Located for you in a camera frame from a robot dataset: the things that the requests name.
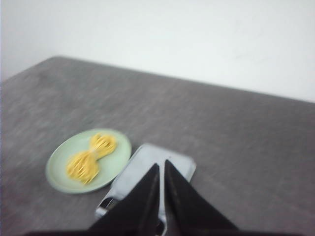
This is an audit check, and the silver digital kitchen scale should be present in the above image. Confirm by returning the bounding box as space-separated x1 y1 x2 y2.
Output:
95 143 196 236

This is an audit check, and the light green round plate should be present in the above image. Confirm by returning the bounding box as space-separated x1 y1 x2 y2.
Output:
45 128 131 194

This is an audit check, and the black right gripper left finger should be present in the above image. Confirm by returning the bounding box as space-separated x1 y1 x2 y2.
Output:
89 164 159 233

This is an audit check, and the yellow vermicelli noodle bundle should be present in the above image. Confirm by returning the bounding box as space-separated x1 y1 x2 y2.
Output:
66 133 117 184

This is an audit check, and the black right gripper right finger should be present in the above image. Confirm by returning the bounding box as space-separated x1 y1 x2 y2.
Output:
164 160 240 233

